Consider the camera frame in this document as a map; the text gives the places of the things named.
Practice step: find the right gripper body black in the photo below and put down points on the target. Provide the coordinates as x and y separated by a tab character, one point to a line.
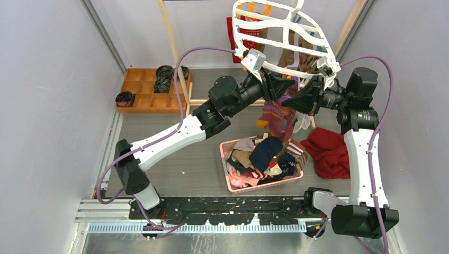
333	98

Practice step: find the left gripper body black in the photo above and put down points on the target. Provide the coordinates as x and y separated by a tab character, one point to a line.
260	83

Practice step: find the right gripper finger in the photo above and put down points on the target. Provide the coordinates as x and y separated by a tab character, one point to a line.
306	104
314	87

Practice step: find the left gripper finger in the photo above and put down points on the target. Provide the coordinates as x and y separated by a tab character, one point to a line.
276	83
275	93

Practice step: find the maroon orange heel sock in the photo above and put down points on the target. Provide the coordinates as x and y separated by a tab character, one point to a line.
273	118

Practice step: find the white plastic clip hanger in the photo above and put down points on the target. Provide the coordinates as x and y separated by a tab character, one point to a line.
258	15

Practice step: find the maroon purple orange striped sock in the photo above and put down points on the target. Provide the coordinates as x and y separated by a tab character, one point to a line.
290	112

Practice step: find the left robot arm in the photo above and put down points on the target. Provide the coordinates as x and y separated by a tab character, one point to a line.
226	99

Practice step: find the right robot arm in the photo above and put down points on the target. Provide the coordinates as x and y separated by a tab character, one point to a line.
367	213

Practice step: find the white hanging sock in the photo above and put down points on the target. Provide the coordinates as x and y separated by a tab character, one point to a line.
301	122

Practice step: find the argyle hanging sock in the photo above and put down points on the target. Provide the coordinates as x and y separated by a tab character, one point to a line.
307	63

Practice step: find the red cloth on table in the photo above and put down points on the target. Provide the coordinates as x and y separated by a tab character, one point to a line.
329	152

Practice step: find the grey beige sock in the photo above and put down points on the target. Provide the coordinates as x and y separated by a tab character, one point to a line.
245	144

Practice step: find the brown striped sock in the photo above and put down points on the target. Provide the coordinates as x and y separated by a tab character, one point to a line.
300	162

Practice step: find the pink plastic basket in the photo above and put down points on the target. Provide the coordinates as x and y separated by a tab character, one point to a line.
233	184

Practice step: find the rolled dark green sock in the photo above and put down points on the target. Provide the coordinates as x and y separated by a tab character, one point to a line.
185	71

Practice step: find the rolled dark sock centre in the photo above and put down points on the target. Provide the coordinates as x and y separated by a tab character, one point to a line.
162	85

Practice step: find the orange wooden compartment tray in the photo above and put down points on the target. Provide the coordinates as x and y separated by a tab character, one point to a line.
140	82

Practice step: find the rolled dark sock left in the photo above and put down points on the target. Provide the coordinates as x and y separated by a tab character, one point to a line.
125	99

